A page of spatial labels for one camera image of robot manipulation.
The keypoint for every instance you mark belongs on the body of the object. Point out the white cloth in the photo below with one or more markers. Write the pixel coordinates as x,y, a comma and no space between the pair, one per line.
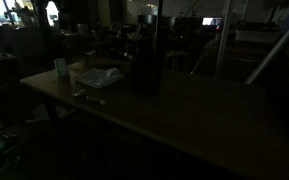
99,77

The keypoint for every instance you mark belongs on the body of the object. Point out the black box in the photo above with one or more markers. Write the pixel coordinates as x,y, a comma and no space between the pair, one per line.
145,76

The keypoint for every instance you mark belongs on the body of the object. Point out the round stool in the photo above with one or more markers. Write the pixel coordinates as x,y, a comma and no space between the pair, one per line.
175,58

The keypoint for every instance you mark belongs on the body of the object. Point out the marker pen with white cap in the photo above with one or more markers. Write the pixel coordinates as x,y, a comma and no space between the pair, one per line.
95,100

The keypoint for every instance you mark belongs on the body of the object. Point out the red block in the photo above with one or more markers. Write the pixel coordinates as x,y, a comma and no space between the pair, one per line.
102,62

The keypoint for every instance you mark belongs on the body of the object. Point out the small clear shiny object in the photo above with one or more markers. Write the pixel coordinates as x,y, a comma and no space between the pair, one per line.
79,92

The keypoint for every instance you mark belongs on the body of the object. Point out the black tripod pole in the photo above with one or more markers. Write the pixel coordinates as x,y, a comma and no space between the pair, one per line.
159,23

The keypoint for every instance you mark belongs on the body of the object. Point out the pale green cup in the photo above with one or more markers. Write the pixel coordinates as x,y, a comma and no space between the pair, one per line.
61,67

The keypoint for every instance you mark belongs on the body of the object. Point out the lit computer monitor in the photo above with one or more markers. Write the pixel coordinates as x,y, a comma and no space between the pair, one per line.
211,21

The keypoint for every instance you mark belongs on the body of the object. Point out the white upright pole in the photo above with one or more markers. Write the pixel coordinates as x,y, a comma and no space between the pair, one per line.
224,36

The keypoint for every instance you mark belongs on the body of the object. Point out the white paper on floor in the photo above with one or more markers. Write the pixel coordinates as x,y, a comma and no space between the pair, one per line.
45,113

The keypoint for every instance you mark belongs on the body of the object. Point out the slanted grey metal pole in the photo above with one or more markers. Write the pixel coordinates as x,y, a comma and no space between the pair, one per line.
274,50

